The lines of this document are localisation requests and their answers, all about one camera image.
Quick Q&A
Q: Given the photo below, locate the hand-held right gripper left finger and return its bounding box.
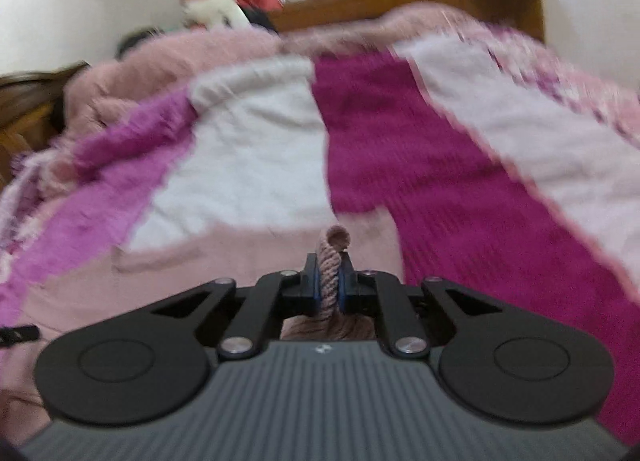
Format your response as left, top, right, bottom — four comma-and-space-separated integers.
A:
150, 253, 321, 361

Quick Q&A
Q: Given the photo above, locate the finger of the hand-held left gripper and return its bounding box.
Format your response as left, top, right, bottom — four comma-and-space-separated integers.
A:
0, 324, 41, 347

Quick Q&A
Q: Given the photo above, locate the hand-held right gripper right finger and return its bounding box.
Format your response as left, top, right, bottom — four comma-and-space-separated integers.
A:
337, 257, 503, 359

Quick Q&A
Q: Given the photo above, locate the pink knit cardigan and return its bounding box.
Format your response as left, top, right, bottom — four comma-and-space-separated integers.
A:
0, 208, 406, 442

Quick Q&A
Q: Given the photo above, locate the magenta patchwork quilt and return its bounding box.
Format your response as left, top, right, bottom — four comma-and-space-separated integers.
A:
0, 26, 640, 447

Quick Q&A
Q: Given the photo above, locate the carved wooden headboard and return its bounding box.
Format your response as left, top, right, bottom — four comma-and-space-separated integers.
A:
0, 61, 91, 187

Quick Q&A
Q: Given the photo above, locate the pink fleece blanket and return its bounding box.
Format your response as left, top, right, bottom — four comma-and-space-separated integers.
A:
65, 4, 481, 142

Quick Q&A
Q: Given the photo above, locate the white plush toy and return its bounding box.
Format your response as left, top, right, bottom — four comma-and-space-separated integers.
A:
184, 0, 251, 31

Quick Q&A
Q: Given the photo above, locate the dark bundle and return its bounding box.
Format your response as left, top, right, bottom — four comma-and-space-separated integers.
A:
116, 28, 167, 60

